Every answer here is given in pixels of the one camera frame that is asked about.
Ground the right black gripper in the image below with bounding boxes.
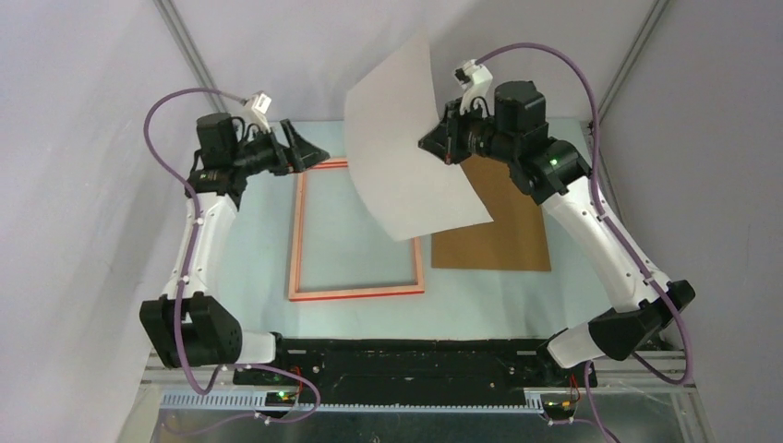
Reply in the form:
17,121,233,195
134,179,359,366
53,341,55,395
419,97,518,165

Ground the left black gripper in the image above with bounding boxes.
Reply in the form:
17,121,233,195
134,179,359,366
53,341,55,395
232,120,330,177

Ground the colourful printed photo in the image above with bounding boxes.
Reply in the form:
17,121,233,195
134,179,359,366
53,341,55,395
343,29,492,241

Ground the clear acrylic sheet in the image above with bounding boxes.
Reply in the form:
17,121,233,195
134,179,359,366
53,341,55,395
300,168,416,293

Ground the brown cardboard backing board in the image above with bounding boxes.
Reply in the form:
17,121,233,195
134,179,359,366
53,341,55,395
431,156,551,272

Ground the orange wooden picture frame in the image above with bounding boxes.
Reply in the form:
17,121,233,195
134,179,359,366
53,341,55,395
287,173,425,302

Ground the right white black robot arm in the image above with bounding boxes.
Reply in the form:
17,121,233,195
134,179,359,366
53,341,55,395
418,80,695,386

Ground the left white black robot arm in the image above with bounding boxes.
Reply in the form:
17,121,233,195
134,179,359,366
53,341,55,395
139,113,331,385

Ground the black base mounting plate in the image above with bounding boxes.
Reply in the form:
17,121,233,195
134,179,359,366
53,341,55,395
271,337,597,407

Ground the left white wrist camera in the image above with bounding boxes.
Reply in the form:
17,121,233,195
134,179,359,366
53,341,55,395
243,91,271,133

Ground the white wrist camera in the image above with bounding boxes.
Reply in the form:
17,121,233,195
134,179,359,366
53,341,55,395
454,59,493,114
243,91,271,133

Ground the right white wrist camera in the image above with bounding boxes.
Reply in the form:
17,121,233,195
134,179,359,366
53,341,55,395
454,59,493,114

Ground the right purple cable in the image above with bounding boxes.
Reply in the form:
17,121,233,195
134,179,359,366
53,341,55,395
476,42,696,443

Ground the purple cable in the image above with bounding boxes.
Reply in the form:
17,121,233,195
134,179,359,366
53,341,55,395
476,42,696,443
142,88,321,425

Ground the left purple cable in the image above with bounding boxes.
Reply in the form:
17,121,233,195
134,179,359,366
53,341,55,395
142,88,321,425

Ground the aluminium front rail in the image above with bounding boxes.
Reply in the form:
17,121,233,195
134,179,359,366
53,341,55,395
139,339,695,413

